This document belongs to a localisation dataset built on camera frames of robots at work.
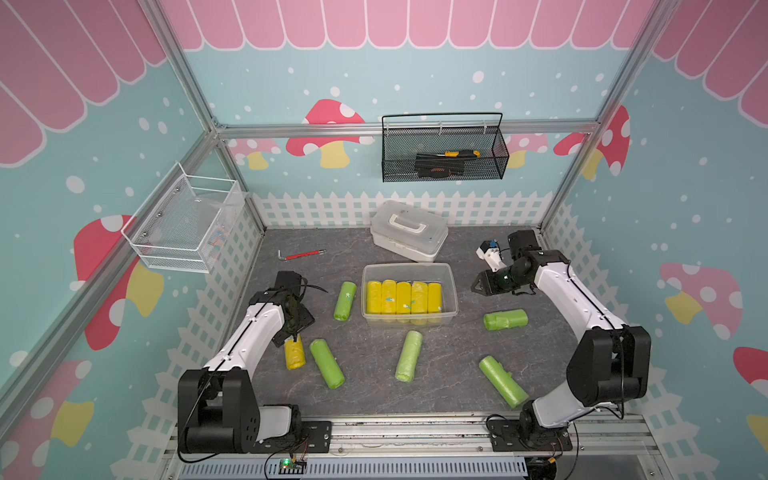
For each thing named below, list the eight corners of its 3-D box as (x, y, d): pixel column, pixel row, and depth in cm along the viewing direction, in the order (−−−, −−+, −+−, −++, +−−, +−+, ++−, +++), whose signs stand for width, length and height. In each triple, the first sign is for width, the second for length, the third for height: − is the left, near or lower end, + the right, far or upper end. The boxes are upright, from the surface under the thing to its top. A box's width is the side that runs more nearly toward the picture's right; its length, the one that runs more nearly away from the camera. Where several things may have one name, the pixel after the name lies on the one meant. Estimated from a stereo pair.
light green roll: (394, 378, 86) (394, 374, 83) (407, 333, 94) (408, 328, 92) (411, 384, 85) (412, 380, 82) (423, 337, 93) (424, 333, 91)
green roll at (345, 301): (334, 319, 97) (332, 313, 94) (346, 286, 105) (344, 280, 102) (347, 321, 97) (346, 316, 94) (358, 288, 105) (357, 282, 102)
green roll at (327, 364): (331, 393, 82) (329, 390, 80) (308, 348, 91) (306, 344, 88) (348, 382, 84) (347, 378, 82) (325, 339, 92) (323, 335, 90)
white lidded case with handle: (367, 248, 117) (365, 224, 107) (389, 215, 129) (389, 190, 119) (431, 270, 110) (435, 247, 100) (448, 233, 122) (453, 209, 112)
